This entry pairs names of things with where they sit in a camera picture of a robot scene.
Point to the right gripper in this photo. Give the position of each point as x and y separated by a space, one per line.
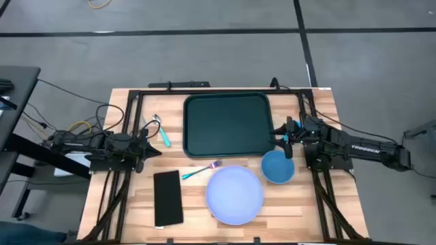
298 139

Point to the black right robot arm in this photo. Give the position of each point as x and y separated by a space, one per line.
368 148

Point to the black side table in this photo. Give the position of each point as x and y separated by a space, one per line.
17 88

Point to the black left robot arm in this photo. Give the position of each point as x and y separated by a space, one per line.
102 143

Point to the purple plate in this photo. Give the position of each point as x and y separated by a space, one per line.
235 195

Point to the person's leg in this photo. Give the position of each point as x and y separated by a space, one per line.
27 234

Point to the small black bracket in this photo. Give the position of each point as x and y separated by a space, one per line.
170 241
257 241

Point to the black aluminium frame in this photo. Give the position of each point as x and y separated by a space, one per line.
153 92

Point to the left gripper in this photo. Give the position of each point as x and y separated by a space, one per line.
140 149

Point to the white paper sheet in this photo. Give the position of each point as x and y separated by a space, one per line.
73 165

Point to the dark green tray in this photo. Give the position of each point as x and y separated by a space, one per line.
228 124

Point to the blue bowl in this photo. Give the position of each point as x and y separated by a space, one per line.
276 168

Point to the black power strip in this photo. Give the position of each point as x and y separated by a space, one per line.
178 84

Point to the black napkin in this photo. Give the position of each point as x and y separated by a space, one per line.
167 199

